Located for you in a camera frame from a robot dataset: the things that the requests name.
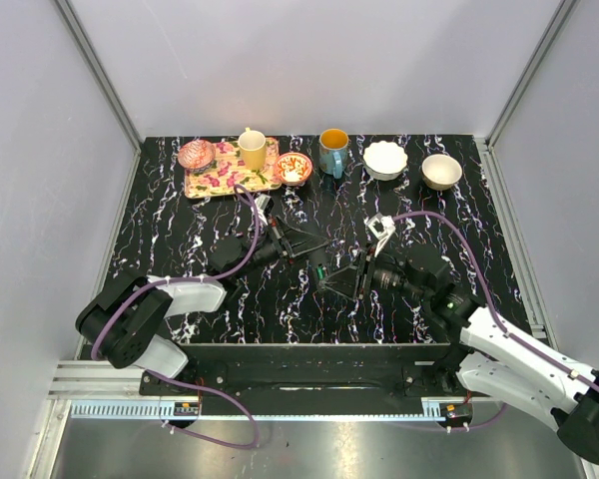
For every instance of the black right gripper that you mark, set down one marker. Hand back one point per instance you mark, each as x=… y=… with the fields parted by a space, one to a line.
x=348 y=280

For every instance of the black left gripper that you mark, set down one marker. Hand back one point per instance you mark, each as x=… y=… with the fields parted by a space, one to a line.
x=295 y=241

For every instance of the black remote control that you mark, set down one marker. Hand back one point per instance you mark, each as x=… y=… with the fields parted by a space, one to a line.
x=318 y=257

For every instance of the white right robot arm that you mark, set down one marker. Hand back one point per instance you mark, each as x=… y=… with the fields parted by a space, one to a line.
x=488 y=354

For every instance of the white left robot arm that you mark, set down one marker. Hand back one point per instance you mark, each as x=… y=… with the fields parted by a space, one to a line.
x=122 y=320

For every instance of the orange patterned bowl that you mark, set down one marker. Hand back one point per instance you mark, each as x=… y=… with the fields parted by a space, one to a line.
x=292 y=169

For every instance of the floral rectangular tray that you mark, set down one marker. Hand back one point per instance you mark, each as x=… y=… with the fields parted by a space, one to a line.
x=229 y=169

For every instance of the yellow mug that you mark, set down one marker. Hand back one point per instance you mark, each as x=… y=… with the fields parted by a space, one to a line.
x=253 y=148

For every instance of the blue mug orange inside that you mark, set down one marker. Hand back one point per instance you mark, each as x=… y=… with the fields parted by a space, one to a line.
x=333 y=152

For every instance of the white scalloped bowl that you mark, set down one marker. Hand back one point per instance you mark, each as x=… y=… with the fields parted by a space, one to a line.
x=384 y=161

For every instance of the pink patterned bowl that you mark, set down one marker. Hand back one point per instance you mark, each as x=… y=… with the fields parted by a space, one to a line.
x=197 y=156

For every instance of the cream floral bowl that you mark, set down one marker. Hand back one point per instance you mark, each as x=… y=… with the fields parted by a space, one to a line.
x=441 y=172

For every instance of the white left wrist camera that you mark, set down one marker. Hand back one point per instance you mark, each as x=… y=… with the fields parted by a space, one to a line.
x=264 y=204

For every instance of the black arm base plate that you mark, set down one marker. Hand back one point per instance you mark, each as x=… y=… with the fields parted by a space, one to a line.
x=236 y=377

